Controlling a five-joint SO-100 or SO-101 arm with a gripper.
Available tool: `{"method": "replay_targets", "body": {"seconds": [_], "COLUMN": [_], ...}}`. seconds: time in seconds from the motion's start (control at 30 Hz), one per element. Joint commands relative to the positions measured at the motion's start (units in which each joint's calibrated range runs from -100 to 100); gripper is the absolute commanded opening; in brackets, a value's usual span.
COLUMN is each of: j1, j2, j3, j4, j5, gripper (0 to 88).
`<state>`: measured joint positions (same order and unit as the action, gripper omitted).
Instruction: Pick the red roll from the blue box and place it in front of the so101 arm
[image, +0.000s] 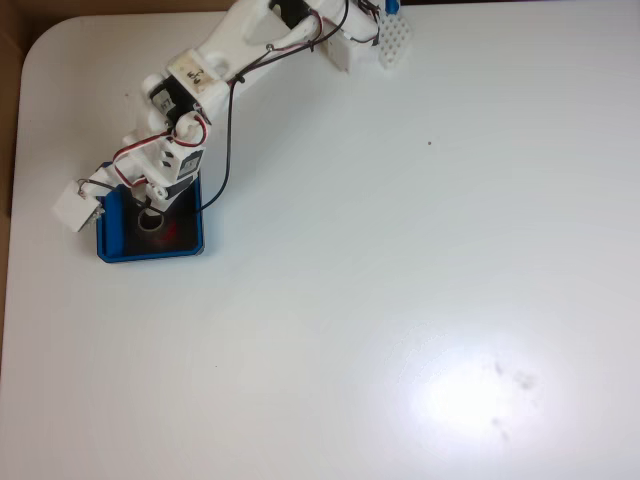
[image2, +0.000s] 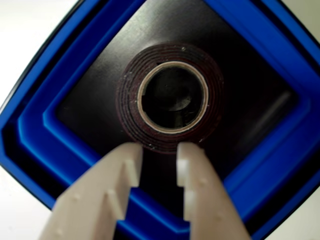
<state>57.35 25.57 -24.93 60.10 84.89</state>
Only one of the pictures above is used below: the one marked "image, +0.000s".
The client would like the red white servo wire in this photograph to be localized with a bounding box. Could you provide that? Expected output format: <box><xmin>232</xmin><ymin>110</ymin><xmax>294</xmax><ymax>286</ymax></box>
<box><xmin>78</xmin><ymin>113</ymin><xmax>210</xmax><ymax>192</ymax></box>

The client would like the white camera box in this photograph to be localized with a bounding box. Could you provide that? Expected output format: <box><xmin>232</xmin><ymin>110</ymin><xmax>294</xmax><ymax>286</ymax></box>
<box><xmin>51</xmin><ymin>179</ymin><xmax>105</xmax><ymax>234</ymax></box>

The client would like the white perforated plate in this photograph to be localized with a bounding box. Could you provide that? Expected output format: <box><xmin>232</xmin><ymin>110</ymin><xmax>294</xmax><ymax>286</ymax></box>
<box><xmin>376</xmin><ymin>11</ymin><xmax>416</xmax><ymax>72</ymax></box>

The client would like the red tape roll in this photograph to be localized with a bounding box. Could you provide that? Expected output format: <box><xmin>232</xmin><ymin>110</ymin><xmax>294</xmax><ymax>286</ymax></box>
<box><xmin>135</xmin><ymin>208</ymin><xmax>180</xmax><ymax>247</ymax></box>

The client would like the black pad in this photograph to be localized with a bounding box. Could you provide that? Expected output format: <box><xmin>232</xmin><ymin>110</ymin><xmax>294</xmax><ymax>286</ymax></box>
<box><xmin>121</xmin><ymin>185</ymin><xmax>200</xmax><ymax>252</ymax></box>

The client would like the blue square box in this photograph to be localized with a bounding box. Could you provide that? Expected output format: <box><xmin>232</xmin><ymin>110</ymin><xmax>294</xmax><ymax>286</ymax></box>
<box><xmin>95</xmin><ymin>173</ymin><xmax>207</xmax><ymax>264</ymax></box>

